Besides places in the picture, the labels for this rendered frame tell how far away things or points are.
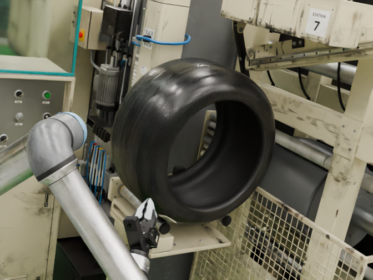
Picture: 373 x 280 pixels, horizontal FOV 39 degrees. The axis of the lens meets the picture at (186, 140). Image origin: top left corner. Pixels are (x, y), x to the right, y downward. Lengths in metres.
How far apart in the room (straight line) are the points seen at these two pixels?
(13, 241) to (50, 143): 1.24
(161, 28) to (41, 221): 1.07
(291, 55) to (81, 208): 1.04
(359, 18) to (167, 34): 0.73
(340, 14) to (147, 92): 0.67
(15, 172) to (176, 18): 0.91
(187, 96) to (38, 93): 0.86
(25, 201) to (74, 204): 1.12
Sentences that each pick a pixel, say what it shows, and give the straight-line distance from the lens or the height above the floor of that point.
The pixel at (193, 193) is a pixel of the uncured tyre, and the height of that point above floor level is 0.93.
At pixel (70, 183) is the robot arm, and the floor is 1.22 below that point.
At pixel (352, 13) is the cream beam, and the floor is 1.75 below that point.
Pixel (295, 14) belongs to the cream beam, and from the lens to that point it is 1.86.
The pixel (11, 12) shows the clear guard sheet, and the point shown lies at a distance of 2.26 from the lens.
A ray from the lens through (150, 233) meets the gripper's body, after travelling 1.70.
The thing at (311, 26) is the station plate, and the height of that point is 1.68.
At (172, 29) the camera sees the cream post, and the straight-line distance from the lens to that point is 2.11.
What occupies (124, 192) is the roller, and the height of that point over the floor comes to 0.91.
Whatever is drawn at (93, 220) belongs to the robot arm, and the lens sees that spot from 1.40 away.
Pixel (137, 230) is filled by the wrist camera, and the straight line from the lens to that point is 1.65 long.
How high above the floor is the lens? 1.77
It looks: 17 degrees down
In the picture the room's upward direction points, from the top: 10 degrees clockwise
